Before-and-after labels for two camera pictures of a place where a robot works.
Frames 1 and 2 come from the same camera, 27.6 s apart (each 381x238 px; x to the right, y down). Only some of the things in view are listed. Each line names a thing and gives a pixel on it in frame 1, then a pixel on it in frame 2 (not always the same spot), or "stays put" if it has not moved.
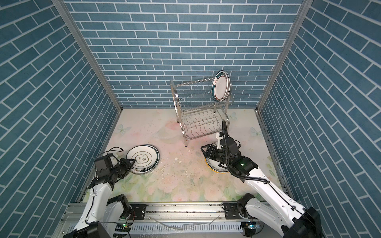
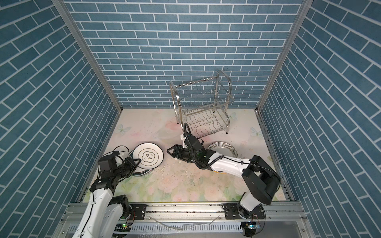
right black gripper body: (220, 157) -> (185, 154)
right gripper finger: (207, 150) -> (174, 150)
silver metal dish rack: (199, 113) stays put
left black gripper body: (120, 169) stays put
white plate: (222, 87) -> (150, 154)
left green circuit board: (122, 227) stays put
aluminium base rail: (206, 213) stays put
